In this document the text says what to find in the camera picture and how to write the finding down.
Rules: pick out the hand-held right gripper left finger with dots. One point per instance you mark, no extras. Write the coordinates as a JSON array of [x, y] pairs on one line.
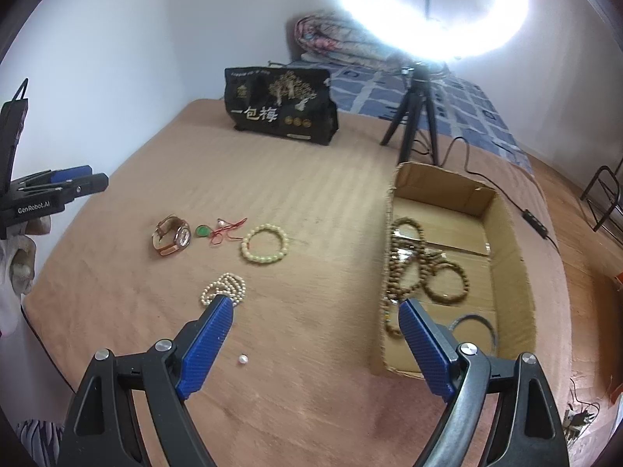
[[209, 340]]

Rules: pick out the thin grey bangle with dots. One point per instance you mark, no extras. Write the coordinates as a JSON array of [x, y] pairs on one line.
[[479, 317]]

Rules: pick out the folded floral quilt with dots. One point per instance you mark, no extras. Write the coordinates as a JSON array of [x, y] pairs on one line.
[[331, 39]]

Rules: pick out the black printed bag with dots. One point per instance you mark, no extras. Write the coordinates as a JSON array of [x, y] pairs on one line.
[[258, 87]]

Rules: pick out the blue checked bed sheet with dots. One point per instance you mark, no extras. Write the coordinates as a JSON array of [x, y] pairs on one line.
[[462, 112]]

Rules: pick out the patterned clothing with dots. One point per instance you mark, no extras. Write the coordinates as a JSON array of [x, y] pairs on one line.
[[39, 442]]

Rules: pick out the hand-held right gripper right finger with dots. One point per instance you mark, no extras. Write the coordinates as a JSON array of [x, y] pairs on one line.
[[423, 345]]

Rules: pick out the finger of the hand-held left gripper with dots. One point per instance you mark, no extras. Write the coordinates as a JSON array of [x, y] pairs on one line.
[[73, 173], [90, 185]]

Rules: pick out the black tripod stand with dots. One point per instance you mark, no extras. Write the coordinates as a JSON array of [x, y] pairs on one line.
[[418, 82]]

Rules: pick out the person's left hand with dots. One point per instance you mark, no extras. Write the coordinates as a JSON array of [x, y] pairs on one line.
[[24, 262]]

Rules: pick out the cardboard box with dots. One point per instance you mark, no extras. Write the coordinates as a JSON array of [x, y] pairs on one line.
[[506, 262]]

